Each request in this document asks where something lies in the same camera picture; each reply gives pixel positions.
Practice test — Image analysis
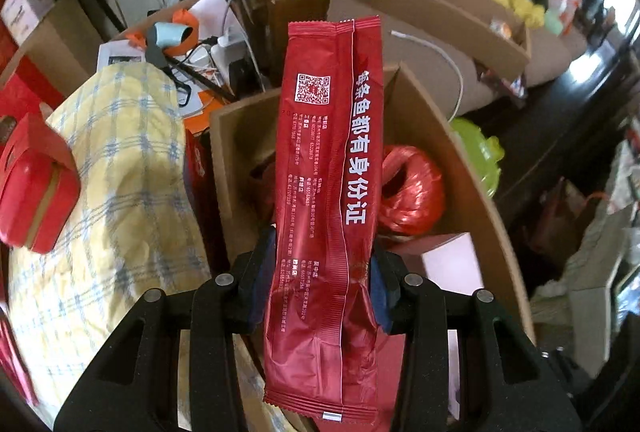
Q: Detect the pink white tissue pack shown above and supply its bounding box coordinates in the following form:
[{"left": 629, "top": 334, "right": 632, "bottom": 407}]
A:
[{"left": 0, "top": 0, "right": 53, "bottom": 46}]

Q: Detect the dark red paper bag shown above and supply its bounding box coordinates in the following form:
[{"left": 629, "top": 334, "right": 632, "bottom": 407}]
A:
[{"left": 0, "top": 309, "right": 40, "bottom": 408}]

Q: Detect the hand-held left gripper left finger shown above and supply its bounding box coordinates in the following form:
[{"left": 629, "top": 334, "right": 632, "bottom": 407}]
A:
[{"left": 52, "top": 225, "right": 278, "bottom": 432}]

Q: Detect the black speaker stand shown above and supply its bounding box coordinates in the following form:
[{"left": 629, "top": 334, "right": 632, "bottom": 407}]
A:
[{"left": 82, "top": 0, "right": 126, "bottom": 33}]

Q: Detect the long cardboard box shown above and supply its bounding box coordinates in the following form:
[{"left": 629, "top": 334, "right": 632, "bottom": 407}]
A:
[{"left": 352, "top": 0, "right": 532, "bottom": 80}]

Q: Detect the large cardboard box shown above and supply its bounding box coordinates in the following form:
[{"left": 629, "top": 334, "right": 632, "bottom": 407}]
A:
[{"left": 209, "top": 62, "right": 536, "bottom": 432}]

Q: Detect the red tin box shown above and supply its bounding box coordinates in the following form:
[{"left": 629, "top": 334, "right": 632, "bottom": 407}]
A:
[{"left": 0, "top": 115, "right": 81, "bottom": 255}]

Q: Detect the yellow plaid blanket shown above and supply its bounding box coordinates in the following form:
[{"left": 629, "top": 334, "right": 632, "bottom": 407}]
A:
[{"left": 7, "top": 62, "right": 281, "bottom": 432}]

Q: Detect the white cable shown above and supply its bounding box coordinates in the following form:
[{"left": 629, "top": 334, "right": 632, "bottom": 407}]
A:
[{"left": 390, "top": 30, "right": 466, "bottom": 120}]

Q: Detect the brown cardboard carton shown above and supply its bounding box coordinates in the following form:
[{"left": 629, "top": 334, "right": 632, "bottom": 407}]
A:
[{"left": 0, "top": 0, "right": 116, "bottom": 88}]

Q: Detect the plain white paper sheet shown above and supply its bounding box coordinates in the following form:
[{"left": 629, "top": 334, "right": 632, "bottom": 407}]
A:
[{"left": 187, "top": 0, "right": 236, "bottom": 43}]

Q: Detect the light blue hair dryer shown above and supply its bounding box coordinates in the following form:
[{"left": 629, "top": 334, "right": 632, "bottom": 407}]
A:
[{"left": 145, "top": 22, "right": 195, "bottom": 50}]

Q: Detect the long red foil packet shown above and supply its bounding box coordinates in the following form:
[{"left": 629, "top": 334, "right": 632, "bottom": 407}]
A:
[{"left": 262, "top": 15, "right": 386, "bottom": 424}]

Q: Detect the green plastic potty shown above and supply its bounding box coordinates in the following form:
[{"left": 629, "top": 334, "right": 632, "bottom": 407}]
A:
[{"left": 450, "top": 117, "right": 506, "bottom": 198}]

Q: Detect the white power strip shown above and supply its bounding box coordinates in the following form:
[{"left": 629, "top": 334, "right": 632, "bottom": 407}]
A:
[{"left": 190, "top": 35, "right": 236, "bottom": 68}]

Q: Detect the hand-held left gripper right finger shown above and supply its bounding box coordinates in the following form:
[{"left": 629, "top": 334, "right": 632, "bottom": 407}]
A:
[{"left": 367, "top": 247, "right": 583, "bottom": 432}]

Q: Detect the orange plastic bag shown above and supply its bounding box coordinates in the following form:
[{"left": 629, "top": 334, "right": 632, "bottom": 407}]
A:
[{"left": 377, "top": 145, "right": 447, "bottom": 238}]

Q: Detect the red white snack packet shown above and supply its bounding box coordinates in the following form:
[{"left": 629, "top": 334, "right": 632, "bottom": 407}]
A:
[{"left": 480, "top": 70, "right": 528, "bottom": 100}]

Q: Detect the printed white paper sheet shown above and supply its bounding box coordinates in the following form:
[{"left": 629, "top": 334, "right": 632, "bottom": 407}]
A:
[{"left": 96, "top": 40, "right": 148, "bottom": 73}]

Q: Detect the light green packet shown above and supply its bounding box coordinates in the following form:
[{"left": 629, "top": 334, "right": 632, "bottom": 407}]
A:
[{"left": 542, "top": 7, "right": 571, "bottom": 36}]

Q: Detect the dark red printed bag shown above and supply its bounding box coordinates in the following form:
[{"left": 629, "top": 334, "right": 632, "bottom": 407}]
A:
[{"left": 182, "top": 127, "right": 223, "bottom": 273}]

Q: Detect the brown sofa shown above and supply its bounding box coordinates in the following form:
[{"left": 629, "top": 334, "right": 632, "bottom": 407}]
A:
[{"left": 232, "top": 0, "right": 591, "bottom": 115}]

